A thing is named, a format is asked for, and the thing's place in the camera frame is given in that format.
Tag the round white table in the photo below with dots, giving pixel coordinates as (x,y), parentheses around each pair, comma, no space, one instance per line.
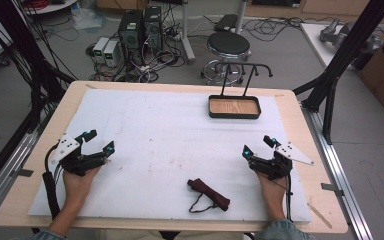
(51,6)

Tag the black metal frame stand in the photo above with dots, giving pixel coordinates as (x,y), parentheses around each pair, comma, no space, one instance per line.
(343,53)
(23,56)

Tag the aluminium rail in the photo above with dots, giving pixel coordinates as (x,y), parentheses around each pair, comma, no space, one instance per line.
(340,173)
(3,180)

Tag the grey tape piece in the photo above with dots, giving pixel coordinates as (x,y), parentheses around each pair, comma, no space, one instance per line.
(331,189)
(22,172)

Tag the white foam mat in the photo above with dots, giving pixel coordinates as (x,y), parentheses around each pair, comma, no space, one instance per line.
(166,140)

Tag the grey table leg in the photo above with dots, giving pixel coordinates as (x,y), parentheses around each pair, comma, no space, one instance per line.
(240,15)
(187,36)

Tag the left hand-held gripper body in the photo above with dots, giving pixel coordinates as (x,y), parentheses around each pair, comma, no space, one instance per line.
(76,163)

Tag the black stand with wooden tray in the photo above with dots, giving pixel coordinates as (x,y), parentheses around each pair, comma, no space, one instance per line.
(235,106)

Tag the black computer tower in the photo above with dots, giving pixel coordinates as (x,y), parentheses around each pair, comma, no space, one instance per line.
(153,28)
(130,33)

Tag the white power supply box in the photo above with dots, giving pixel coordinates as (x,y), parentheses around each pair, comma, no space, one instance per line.
(100,49)
(111,53)

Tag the grey metal device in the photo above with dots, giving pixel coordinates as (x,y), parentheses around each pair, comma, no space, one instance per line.
(333,31)

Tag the person's denim sleeve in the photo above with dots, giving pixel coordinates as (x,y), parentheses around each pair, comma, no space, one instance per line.
(43,236)
(281,231)

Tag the black round stool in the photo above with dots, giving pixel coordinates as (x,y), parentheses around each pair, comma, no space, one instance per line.
(228,45)

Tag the black flat box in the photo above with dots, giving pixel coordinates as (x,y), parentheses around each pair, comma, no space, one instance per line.
(226,22)

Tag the person's left hand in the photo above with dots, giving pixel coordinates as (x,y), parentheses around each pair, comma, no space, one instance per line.
(78,186)

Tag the person's denim left sleeve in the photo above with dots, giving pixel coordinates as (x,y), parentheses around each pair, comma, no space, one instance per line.
(43,236)

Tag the person's beige trousers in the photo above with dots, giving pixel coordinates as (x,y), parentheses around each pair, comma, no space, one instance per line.
(140,235)

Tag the person's right hand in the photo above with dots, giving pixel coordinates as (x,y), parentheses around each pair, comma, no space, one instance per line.
(275,191)

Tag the person's denim right sleeve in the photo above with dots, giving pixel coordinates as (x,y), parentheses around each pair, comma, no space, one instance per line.
(281,231)

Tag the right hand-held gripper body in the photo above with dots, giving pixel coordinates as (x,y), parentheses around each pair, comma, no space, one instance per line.
(273,168)

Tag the clear plastic bag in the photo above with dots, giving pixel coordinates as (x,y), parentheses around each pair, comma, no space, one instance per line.
(88,18)

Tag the thin wooden stick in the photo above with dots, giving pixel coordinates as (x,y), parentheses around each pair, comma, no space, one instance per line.
(320,215)

